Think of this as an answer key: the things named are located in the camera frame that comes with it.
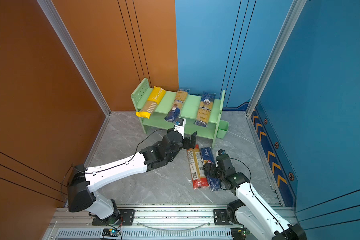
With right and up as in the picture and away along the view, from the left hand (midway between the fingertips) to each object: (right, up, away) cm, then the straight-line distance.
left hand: (189, 130), depth 72 cm
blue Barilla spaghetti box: (+12, -17, +20) cm, 29 cm away
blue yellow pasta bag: (+8, +10, +7) cm, 14 cm away
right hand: (+12, -22, +12) cm, 27 cm away
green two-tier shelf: (0, +10, +10) cm, 15 cm away
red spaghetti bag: (+4, -20, +17) cm, 27 cm away
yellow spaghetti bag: (-20, +18, +14) cm, 30 cm away
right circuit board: (+23, -49, -2) cm, 54 cm away
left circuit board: (-38, -49, -1) cm, 62 cm away
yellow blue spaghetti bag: (-5, +19, +15) cm, 24 cm away
